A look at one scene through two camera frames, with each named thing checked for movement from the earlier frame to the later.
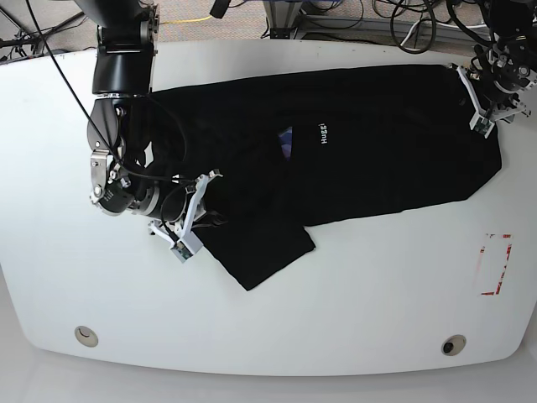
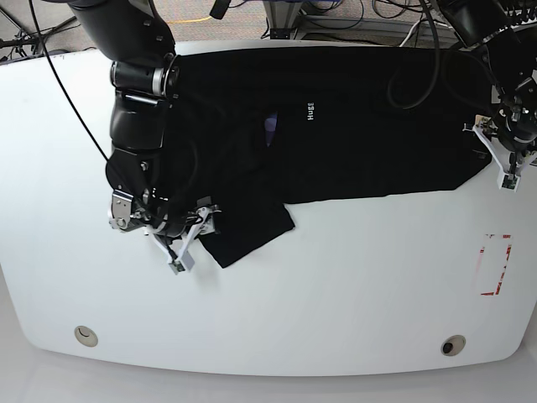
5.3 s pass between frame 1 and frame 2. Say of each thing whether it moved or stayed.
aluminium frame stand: stayed
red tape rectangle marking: stayed
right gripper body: moved
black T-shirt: moved
